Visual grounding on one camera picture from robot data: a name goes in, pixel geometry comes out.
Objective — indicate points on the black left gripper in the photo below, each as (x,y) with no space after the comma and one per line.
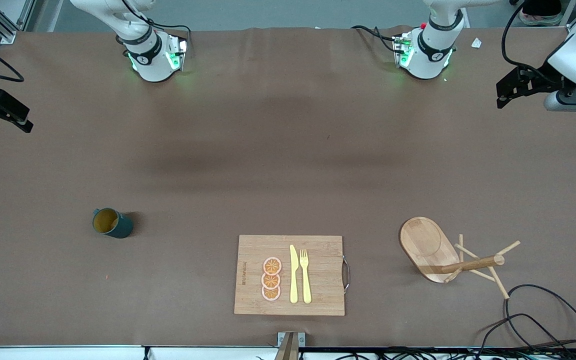
(541,81)

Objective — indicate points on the dark green mug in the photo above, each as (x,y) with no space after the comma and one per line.
(120,228)

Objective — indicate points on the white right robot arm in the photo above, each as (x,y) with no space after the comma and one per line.
(153,65)

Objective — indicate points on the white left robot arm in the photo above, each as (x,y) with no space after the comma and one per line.
(425,62)

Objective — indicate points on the wooden cup rack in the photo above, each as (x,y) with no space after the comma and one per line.
(423,245)

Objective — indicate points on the white paper scrap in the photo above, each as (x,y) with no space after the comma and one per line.
(476,43)

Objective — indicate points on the brown table cover mat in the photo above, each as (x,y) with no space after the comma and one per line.
(168,175)

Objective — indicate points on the bamboo cutting board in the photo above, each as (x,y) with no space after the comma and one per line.
(323,260)

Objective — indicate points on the yellow plastic fork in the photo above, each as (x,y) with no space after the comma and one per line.
(306,285)

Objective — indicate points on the yellow plastic knife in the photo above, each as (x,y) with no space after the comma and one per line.
(294,280)

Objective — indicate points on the toy orange slice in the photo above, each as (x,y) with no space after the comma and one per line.
(271,293)
(272,265)
(270,280)

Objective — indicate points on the aluminium frame rail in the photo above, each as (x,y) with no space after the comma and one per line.
(5,32)

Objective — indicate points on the metal mounting bracket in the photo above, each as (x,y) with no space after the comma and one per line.
(302,339)

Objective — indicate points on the aluminium stand post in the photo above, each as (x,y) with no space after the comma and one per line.
(288,347)

